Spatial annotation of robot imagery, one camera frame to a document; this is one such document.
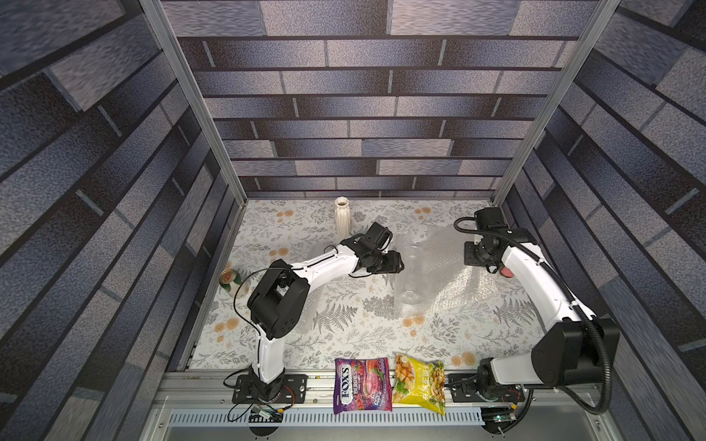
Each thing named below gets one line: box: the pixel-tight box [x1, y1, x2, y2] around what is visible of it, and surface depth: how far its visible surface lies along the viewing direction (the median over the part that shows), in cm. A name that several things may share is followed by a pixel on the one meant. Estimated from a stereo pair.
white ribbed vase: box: [334, 196, 351, 238], surface depth 99 cm
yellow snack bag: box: [391, 352, 446, 415], surface depth 74 cm
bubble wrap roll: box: [392, 225, 489, 317], surface depth 89 cm
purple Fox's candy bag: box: [333, 357, 393, 415], surface depth 74 cm
